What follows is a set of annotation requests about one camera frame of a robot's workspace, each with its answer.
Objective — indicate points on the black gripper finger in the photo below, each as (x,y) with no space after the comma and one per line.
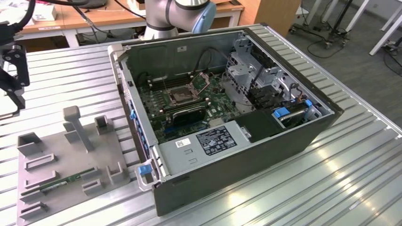
(19,63)

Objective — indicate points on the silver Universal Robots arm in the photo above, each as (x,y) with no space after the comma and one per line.
(163,14)

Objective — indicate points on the black RAM slot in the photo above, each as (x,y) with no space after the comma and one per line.
(175,82)
(189,104)
(189,107)

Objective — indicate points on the CPU socket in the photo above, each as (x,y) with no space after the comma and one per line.
(183,96)

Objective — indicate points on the black wrist connector block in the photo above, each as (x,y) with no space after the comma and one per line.
(11,30)

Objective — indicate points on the white cardboard box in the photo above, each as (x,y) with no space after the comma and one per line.
(45,14)

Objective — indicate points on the dark round desk object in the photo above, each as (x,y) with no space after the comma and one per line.
(90,2)

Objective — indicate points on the grey parts rack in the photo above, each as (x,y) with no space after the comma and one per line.
(94,150)

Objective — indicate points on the blue card retention clip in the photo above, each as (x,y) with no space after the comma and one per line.
(143,140)
(146,147)
(141,132)
(131,114)

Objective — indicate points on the green RAM stick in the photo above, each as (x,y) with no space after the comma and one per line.
(65,181)

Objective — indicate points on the blue case latch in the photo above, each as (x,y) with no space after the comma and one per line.
(145,170)

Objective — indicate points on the black graphics card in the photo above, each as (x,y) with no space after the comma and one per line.
(189,117)

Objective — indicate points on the green motherboard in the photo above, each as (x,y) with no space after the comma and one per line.
(217,99)

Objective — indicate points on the silver power supply box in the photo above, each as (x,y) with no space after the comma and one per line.
(189,155)

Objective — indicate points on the small silver heatsink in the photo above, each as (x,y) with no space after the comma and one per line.
(217,122)

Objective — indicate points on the silver drive cage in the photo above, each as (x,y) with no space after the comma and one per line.
(238,77)

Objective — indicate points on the black plastic shroud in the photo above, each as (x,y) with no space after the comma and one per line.
(257,127)

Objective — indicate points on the open black PC case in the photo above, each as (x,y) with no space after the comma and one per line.
(236,179)

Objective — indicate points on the wooden cabinet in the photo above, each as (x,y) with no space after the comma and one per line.
(277,14)

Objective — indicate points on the hard disk in blue carrier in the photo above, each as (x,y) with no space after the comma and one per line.
(281,113)

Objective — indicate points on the blue drive bay latch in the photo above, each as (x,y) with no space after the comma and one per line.
(308,103)

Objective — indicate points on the black wheeled equipment stand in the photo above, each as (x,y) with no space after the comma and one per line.
(337,30)

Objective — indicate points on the white table frame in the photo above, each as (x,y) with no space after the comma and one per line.
(385,35)

